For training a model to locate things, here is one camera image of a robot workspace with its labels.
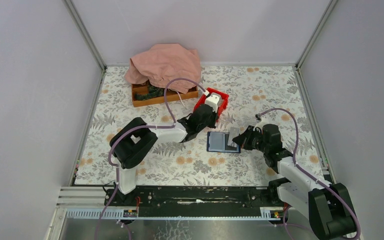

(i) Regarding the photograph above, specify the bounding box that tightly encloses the grey card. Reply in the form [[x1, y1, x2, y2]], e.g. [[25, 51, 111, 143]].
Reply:
[[227, 127, 240, 147]]

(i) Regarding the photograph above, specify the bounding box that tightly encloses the pink cloth garment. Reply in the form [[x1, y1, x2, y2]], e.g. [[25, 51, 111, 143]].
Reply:
[[124, 43, 202, 94]]

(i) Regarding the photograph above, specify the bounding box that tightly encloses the navy blue card holder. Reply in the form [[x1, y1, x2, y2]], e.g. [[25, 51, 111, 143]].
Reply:
[[206, 131, 241, 154]]

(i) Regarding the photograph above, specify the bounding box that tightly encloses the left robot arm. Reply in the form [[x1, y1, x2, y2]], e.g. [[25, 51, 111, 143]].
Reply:
[[108, 104, 219, 206]]

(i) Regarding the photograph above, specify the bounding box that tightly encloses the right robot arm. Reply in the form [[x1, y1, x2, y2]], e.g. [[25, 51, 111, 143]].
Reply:
[[232, 124, 360, 240]]

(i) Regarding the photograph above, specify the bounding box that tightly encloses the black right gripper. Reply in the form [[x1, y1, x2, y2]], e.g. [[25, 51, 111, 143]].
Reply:
[[232, 125, 269, 154]]

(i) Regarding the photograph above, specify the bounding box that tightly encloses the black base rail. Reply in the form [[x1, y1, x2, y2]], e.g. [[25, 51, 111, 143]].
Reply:
[[104, 185, 286, 221]]

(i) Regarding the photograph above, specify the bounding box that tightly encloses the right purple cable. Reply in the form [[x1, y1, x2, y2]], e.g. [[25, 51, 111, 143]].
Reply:
[[255, 107, 362, 240]]

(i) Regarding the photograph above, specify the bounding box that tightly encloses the red plastic bin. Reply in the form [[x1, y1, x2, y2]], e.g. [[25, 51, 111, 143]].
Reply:
[[193, 87, 229, 122]]

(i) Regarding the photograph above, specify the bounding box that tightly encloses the wooden tray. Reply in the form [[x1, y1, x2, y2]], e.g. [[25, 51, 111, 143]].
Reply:
[[131, 81, 199, 107]]

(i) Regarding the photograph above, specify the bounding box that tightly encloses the white drawstring cord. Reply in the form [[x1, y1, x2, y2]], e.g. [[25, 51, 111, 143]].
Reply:
[[175, 90, 187, 109]]

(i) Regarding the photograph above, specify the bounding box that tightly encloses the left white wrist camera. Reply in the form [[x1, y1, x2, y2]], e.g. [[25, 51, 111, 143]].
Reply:
[[204, 92, 223, 113]]

